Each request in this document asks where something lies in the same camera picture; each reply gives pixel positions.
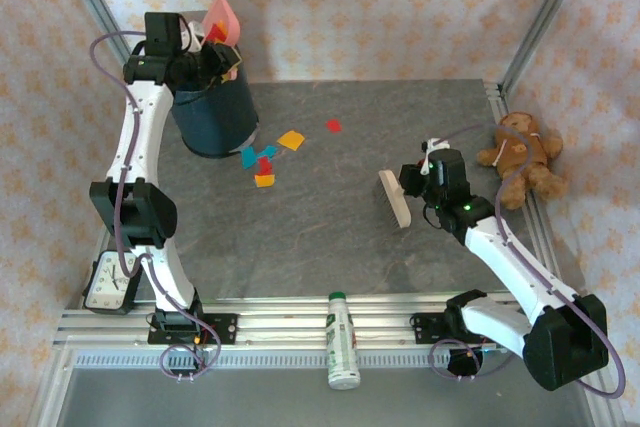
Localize wooden hand brush grey bristles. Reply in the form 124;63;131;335
377;169;414;231

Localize pink plastic dustpan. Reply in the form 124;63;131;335
201;0;242;47

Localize dark blue round trash bin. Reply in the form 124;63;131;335
169;41;260;158

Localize brown teddy bear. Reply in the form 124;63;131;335
474;110;571;212

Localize white green plastic bottle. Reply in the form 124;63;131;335
326;291;362;392

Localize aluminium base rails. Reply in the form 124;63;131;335
52;294;599;351

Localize black square alarm clock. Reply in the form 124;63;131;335
82;250;146;317

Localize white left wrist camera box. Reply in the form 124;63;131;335
179;20;207;54

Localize aluminium frame post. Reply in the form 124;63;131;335
53;0;151;98
498;0;597;96

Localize aluminium side rail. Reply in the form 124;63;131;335
483;79;591;313

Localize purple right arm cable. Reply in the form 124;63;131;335
427;122;626;399

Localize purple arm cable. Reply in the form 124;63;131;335
88;14;224;382
427;122;626;399

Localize grey slotted cable duct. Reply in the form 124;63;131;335
69;350;586;369

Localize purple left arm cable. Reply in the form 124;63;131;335
88;14;224;382

